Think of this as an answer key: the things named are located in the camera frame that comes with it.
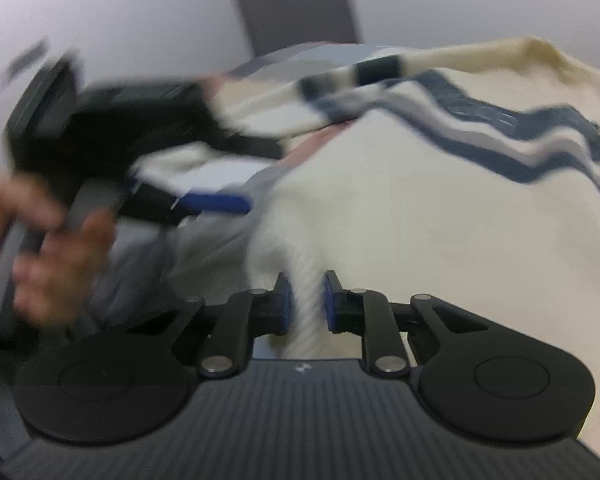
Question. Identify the person's left hand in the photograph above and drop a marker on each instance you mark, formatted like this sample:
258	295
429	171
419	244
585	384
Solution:
60	270

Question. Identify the grey wall switch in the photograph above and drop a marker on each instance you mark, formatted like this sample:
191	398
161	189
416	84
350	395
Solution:
27	60

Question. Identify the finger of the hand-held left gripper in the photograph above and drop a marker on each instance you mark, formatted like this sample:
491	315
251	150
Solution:
215	203
252	146

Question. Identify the cream sweater with blue stripes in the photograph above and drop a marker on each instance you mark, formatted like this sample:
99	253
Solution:
430	235

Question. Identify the grey door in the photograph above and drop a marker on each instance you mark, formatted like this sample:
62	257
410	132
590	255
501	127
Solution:
300	10

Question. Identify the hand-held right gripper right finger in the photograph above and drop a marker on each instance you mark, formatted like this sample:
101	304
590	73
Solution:
331	305

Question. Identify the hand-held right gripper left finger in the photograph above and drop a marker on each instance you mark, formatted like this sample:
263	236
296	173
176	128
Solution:
284	305

